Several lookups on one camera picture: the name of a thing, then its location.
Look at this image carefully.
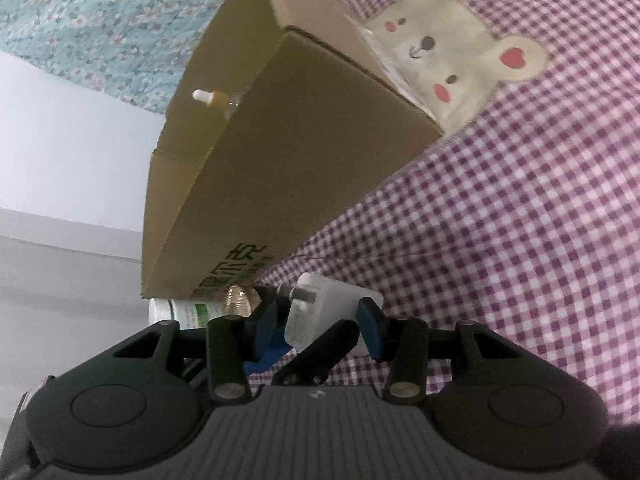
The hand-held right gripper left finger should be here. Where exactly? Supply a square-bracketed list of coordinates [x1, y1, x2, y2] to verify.
[114, 287, 281, 404]

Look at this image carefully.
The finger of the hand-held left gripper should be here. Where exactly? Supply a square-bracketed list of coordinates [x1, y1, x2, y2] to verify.
[245, 340, 297, 377]
[270, 317, 362, 388]

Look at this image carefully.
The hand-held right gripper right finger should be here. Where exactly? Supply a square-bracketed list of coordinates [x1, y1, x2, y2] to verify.
[356, 297, 521, 402]

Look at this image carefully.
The gold ridged cap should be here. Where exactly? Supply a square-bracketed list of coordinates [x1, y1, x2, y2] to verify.
[224, 285, 261, 317]

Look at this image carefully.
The white charger plug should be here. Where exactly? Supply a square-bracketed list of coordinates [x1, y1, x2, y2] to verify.
[284, 272, 385, 348]

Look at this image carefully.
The white bottle with green label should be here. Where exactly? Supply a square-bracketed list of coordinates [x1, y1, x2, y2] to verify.
[148, 297, 226, 331]

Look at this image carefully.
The brown cardboard box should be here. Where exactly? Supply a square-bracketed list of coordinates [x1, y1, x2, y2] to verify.
[140, 0, 445, 301]

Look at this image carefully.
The green dropper bottle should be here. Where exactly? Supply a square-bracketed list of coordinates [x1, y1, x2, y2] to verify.
[192, 88, 242, 114]

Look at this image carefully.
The purple checkered tablecloth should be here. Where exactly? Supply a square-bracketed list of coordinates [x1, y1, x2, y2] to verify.
[245, 0, 640, 431]

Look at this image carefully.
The blue floral cloth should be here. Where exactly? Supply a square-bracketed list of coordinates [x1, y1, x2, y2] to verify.
[0, 0, 251, 113]

